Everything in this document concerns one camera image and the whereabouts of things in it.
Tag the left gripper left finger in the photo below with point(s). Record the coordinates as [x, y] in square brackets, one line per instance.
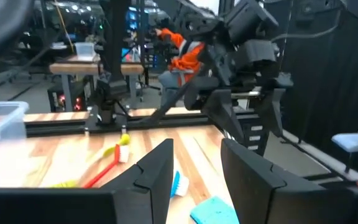
[154, 186]

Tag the person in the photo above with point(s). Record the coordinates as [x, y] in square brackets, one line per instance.
[186, 59]

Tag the blue dish brush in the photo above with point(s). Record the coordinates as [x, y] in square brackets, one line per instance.
[180, 185]

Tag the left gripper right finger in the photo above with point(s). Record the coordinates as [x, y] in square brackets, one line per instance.
[253, 193]

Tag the black curtain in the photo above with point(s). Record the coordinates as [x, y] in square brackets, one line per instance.
[322, 93]

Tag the black box with white labels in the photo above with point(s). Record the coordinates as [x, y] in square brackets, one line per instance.
[253, 137]

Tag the wooden background table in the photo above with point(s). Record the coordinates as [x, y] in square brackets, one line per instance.
[73, 68]

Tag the clear box on background table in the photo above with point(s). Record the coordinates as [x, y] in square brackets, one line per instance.
[85, 51]

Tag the short red dish brush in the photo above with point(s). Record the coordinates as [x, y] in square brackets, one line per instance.
[122, 154]

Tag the yellow-green dish brush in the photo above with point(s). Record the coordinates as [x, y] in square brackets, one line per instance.
[124, 139]

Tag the clear plastic storage bin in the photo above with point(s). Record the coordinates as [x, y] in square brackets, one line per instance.
[2, 109]

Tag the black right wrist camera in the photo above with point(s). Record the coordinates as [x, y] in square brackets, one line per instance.
[250, 18]

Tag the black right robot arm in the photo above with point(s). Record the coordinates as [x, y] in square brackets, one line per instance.
[115, 46]

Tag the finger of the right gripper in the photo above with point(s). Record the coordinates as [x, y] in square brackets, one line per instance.
[272, 109]
[222, 109]

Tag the computer with red lights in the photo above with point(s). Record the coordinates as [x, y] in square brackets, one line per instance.
[64, 99]

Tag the blue computer monitor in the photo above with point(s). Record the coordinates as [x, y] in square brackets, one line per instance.
[133, 18]

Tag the grey chair armrest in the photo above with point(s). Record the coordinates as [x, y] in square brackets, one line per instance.
[356, 141]

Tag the blue kitchen sponge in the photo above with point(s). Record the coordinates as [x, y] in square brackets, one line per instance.
[213, 211]

